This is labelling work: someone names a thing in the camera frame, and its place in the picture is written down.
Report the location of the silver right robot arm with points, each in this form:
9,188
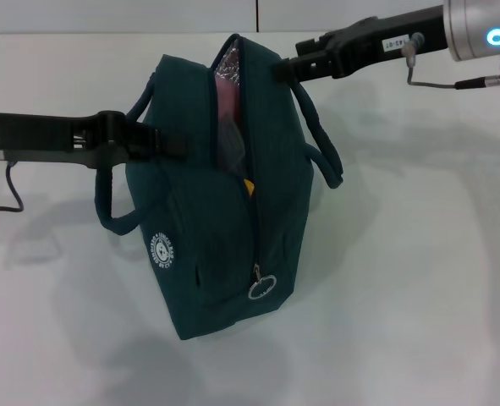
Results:
478,25

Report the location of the yellow banana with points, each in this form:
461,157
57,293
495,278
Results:
248,188

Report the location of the pink toy peach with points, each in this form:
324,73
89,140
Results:
228,95

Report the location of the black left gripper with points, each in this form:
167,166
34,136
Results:
34,133

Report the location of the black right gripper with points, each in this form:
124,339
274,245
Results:
380,42

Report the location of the dark teal lunch bag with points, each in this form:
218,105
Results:
190,232

